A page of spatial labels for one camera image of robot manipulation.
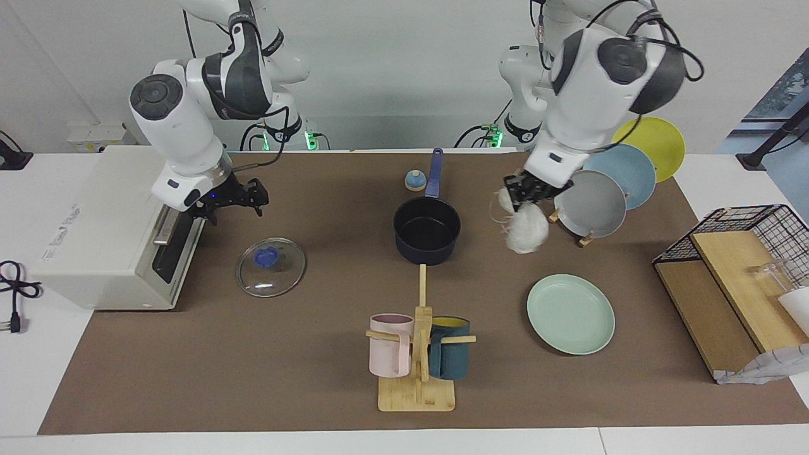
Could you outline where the pink mug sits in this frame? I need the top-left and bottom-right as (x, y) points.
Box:
(369, 314), (415, 379)

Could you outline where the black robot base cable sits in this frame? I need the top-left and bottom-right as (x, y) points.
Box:
(454, 123), (506, 150)

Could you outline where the cream toaster oven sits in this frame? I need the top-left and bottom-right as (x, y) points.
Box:
(28, 146), (206, 311)

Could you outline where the white cup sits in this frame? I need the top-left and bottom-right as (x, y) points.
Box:
(777, 288), (809, 336)

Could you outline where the clear glass cup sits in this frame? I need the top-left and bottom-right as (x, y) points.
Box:
(749, 260), (798, 298)

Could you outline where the dark blue saucepan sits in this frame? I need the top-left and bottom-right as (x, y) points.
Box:
(393, 148), (462, 265)

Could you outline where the wooden mug tree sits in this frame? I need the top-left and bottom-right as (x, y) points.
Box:
(365, 264), (477, 413)

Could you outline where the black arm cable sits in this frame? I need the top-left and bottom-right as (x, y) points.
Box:
(231, 104), (291, 171)
(626, 13), (705, 83)

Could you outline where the black wire basket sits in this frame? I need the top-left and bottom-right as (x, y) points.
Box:
(653, 204), (809, 291)

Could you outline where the dark teal mug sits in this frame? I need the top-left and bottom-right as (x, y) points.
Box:
(428, 317), (471, 380)

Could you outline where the black power cord with plug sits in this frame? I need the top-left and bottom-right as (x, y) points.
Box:
(0, 260), (43, 334)

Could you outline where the grey plate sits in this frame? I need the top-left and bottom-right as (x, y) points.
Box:
(554, 169), (628, 239)

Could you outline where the black desk mount base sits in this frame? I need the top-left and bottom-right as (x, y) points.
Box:
(0, 131), (33, 170)

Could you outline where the white patterned cloth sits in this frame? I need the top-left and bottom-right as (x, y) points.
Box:
(714, 344), (809, 385)

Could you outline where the glass lid with blue knob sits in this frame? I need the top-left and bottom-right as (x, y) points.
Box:
(236, 238), (307, 298)

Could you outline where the wooden plate rack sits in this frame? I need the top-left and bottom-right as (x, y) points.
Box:
(548, 209), (595, 247)

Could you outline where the yellow plate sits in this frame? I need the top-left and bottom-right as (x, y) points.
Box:
(611, 117), (686, 183)

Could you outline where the white power strip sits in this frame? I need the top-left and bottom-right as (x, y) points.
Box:
(68, 123), (137, 154)

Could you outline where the light blue plate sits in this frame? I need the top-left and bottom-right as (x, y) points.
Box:
(583, 143), (657, 210)

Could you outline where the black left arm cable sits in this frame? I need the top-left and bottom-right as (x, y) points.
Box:
(626, 13), (705, 83)

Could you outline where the mint green plate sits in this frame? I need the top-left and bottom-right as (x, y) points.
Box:
(526, 274), (616, 356)

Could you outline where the wooden shelf rack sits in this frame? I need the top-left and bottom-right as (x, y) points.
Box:
(655, 231), (809, 380)

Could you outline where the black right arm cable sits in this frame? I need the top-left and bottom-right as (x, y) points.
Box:
(231, 104), (291, 171)

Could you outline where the brown table mat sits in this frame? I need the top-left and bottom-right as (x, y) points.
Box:
(38, 152), (809, 435)

